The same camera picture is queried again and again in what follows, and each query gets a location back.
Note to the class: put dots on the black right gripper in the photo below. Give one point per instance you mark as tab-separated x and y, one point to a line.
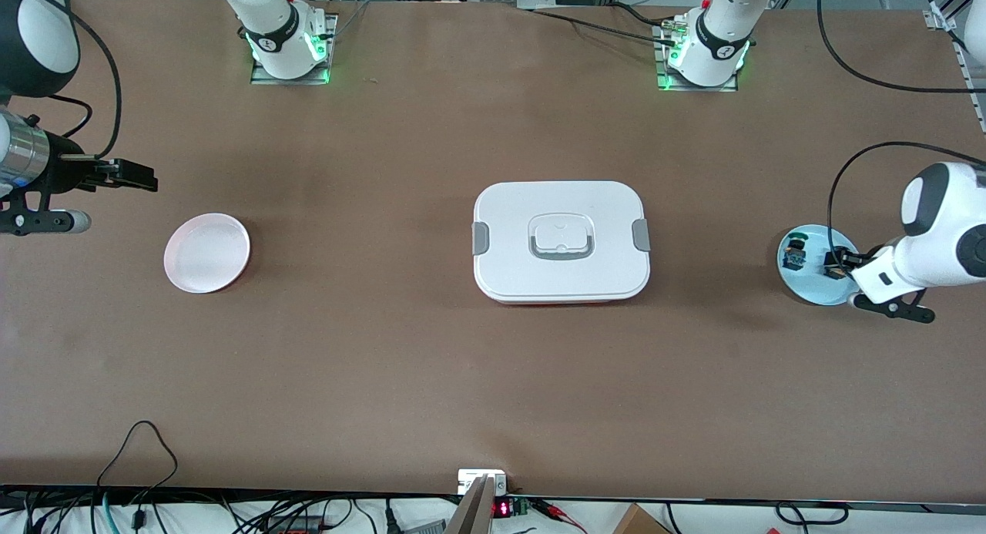
65	172

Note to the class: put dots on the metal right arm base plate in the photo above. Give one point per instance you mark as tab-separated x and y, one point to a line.
262	78

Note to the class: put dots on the blue push-button switch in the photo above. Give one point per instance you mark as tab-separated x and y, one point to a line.
793	256

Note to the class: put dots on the aluminium frame rail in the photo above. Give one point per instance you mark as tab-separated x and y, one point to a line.
944	21

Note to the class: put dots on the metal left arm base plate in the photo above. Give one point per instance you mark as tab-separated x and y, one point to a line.
662	84

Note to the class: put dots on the light blue round plate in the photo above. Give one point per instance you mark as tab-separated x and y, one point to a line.
809	286

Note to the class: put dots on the pink round plate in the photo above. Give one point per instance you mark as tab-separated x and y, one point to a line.
208	256

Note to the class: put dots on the aluminium profile bar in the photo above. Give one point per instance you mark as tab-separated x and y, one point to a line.
474	515

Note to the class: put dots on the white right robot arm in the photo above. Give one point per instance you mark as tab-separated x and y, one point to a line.
269	18

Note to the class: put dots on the small white box device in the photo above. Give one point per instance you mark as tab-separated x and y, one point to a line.
470	478

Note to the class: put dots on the red digit display module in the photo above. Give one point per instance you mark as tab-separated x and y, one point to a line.
502	508

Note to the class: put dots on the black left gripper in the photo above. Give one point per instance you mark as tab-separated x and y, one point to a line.
845	260

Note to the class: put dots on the white lunch box grey clips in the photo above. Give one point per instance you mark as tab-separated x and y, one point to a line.
562	280

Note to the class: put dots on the brown cardboard box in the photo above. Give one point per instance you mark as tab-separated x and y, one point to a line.
639	522

